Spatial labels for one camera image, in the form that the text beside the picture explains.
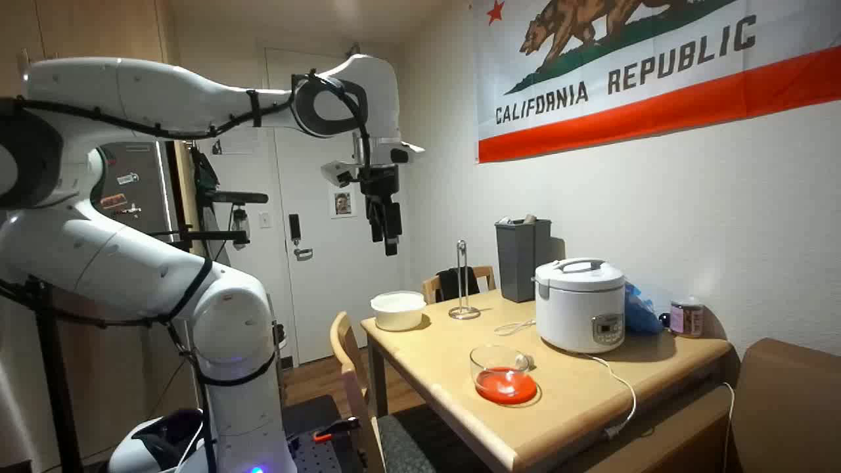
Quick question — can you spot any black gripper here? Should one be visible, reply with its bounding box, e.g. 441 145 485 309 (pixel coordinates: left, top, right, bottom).
357 163 408 257

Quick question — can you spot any white bowl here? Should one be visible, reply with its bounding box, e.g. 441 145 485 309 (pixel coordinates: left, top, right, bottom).
369 290 431 333

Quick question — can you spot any white black robot base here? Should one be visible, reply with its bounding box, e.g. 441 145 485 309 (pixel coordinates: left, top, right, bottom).
106 404 215 473

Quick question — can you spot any glass bowl with red contents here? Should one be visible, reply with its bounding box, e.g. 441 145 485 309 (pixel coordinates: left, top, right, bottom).
469 338 544 409

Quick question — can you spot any paper sign on door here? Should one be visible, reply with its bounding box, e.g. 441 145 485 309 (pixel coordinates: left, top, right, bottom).
332 190 357 220

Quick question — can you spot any white door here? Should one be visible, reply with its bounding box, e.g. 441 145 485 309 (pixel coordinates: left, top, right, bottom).
261 48 402 368

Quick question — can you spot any wooden chair with black bag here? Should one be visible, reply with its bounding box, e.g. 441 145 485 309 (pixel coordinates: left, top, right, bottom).
420 262 500 308

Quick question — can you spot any metal paper towel holder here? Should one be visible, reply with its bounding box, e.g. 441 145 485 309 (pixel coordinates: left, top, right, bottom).
446 237 485 324

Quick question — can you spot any wooden chair with dark cushion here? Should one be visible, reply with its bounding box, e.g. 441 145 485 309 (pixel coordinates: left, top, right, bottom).
326 308 482 473

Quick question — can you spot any dark grey bin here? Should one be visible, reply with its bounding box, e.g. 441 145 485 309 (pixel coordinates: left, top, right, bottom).
494 212 557 304

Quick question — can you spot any thin utensil on table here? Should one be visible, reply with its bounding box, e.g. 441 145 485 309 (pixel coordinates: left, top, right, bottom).
490 318 538 338

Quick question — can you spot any black floor mat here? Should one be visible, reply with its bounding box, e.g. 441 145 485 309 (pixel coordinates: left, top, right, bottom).
281 392 373 473

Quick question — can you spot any dark hanging coat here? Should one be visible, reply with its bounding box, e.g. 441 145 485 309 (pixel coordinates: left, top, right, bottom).
188 141 224 219

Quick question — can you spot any white rice cooker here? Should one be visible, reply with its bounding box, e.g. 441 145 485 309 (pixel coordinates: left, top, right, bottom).
534 254 630 357

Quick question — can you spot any wooden table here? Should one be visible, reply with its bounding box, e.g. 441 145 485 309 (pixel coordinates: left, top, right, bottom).
357 286 736 473

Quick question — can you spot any blue plastic bag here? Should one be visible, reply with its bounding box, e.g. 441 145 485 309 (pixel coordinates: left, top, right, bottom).
624 280 671 338

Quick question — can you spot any steel fridge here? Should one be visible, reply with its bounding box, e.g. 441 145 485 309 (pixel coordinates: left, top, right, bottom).
90 140 180 245

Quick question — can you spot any orange fridge magnet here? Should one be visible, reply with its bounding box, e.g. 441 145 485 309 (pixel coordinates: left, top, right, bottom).
96 190 131 212

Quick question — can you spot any pink jar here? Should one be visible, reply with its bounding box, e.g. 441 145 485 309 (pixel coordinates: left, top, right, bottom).
666 295 711 341

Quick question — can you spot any California Republic flag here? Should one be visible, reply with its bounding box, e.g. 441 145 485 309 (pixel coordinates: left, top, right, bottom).
477 0 841 166

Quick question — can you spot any wooden cabinet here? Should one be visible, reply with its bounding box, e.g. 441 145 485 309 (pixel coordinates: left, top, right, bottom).
0 0 172 66

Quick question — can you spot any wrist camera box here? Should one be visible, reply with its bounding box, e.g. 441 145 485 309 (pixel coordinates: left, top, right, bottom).
319 157 364 190

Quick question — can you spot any red handled tool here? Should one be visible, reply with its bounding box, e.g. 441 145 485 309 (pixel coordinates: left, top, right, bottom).
308 413 364 447

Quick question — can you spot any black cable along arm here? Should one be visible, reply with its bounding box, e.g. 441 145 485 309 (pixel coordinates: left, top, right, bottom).
0 71 377 178

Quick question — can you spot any white power cord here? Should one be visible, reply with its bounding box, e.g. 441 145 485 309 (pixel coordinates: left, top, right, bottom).
590 353 641 441

